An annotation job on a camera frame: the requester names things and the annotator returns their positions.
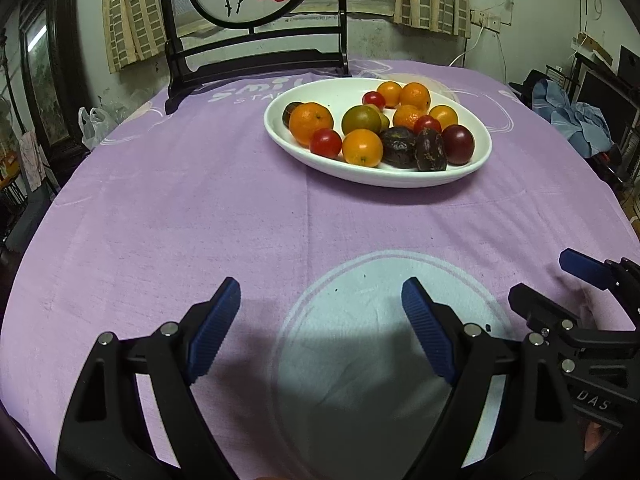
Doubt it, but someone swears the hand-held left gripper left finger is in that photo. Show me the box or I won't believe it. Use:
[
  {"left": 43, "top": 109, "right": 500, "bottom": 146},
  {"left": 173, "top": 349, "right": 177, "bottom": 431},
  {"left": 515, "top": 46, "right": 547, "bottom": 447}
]
[{"left": 56, "top": 276, "right": 242, "bottom": 480}]

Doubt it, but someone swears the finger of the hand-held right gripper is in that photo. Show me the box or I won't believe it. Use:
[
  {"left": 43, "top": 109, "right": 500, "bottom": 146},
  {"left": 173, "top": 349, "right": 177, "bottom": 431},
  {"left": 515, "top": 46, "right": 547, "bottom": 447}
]
[
  {"left": 558, "top": 248, "right": 640, "bottom": 301},
  {"left": 507, "top": 282, "right": 583, "bottom": 342}
]

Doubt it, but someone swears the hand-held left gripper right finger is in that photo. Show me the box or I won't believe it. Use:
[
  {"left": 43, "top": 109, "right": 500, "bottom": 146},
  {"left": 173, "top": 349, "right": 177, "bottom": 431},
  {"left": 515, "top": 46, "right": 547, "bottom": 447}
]
[{"left": 401, "top": 276, "right": 586, "bottom": 480}]

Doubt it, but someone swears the dark brown passion fruit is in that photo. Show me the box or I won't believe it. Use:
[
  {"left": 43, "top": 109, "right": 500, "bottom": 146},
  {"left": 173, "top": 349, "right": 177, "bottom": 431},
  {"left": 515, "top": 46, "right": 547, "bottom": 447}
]
[
  {"left": 281, "top": 101, "right": 304, "bottom": 128},
  {"left": 414, "top": 128, "right": 447, "bottom": 172},
  {"left": 378, "top": 127, "right": 417, "bottom": 169}
]

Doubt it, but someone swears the yellow orange citrus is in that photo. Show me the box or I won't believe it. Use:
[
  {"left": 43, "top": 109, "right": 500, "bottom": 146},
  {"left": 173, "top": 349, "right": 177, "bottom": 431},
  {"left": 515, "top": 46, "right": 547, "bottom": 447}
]
[{"left": 428, "top": 105, "right": 459, "bottom": 131}]

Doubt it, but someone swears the green yellow citrus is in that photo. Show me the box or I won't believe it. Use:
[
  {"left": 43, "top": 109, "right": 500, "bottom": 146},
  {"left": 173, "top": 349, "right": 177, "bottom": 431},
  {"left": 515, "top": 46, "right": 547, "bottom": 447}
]
[{"left": 341, "top": 104, "right": 382, "bottom": 136}]

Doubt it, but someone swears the small orange mandarin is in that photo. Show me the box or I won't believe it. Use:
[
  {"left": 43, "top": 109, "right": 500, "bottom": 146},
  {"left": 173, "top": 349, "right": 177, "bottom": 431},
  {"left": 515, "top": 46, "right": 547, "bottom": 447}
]
[
  {"left": 342, "top": 129, "right": 384, "bottom": 168},
  {"left": 399, "top": 82, "right": 431, "bottom": 112},
  {"left": 392, "top": 104, "right": 426, "bottom": 131},
  {"left": 376, "top": 81, "right": 403, "bottom": 108}
]

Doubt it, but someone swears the large orange mandarin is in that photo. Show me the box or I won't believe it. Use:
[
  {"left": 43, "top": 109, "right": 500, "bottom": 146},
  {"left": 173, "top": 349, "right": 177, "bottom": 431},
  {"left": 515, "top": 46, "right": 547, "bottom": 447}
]
[{"left": 289, "top": 102, "right": 334, "bottom": 145}]

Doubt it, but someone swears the white oval plate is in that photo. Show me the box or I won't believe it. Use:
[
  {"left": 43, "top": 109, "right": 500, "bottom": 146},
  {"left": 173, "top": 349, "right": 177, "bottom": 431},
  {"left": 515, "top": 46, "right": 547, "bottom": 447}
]
[{"left": 263, "top": 77, "right": 492, "bottom": 188}]

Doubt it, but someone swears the person's right hand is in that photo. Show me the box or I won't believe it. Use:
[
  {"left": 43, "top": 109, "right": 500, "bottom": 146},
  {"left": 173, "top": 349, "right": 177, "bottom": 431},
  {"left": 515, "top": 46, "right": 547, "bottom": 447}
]
[{"left": 577, "top": 417, "right": 608, "bottom": 461}]

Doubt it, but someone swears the purple tablecloth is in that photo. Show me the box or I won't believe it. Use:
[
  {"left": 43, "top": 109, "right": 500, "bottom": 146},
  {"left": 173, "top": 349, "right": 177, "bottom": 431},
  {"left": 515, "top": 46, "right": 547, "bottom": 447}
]
[{"left": 0, "top": 58, "right": 640, "bottom": 480}]

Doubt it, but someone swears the blue clothing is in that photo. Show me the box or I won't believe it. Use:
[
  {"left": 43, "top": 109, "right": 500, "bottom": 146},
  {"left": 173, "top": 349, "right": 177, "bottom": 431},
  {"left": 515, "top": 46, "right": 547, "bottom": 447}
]
[{"left": 531, "top": 80, "right": 613, "bottom": 153}]

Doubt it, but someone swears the black monitor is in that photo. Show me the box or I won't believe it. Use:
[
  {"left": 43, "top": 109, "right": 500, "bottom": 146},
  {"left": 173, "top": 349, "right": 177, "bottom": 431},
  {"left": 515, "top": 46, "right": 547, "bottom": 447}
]
[{"left": 580, "top": 45, "right": 640, "bottom": 131}]

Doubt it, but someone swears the dark red plum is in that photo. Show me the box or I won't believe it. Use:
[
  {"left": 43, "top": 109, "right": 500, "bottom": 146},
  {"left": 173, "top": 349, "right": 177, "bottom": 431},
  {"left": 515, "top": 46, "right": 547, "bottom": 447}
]
[{"left": 441, "top": 124, "right": 475, "bottom": 166}]

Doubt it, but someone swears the cardboard box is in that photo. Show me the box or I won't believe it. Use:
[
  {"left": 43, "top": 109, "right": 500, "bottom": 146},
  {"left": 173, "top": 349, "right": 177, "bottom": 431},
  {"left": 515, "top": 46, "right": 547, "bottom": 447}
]
[{"left": 575, "top": 32, "right": 613, "bottom": 66}]

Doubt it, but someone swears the white plastic bag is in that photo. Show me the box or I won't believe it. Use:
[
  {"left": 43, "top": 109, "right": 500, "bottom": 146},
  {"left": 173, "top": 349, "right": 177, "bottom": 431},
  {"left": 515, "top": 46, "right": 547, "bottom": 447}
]
[{"left": 77, "top": 106, "right": 118, "bottom": 151}]

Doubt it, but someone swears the pink hanging cloth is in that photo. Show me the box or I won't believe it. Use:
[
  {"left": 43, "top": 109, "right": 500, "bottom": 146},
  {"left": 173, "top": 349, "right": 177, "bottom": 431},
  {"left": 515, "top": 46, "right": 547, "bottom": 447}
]
[{"left": 19, "top": 130, "right": 48, "bottom": 192}]

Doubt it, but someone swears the dark wooden framed panel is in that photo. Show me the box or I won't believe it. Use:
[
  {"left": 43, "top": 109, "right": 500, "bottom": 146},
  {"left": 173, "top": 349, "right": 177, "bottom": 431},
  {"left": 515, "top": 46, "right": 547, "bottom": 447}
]
[{"left": 17, "top": 0, "right": 91, "bottom": 161}]

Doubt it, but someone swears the white cable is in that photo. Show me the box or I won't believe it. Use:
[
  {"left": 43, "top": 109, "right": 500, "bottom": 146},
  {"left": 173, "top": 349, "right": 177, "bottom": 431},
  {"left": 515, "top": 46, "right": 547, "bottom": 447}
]
[{"left": 448, "top": 25, "right": 486, "bottom": 68}]

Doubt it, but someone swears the white wall socket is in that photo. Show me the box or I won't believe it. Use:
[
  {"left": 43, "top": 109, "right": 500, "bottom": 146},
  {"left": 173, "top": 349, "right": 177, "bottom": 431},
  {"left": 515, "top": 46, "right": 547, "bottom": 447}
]
[{"left": 470, "top": 9, "right": 502, "bottom": 32}]

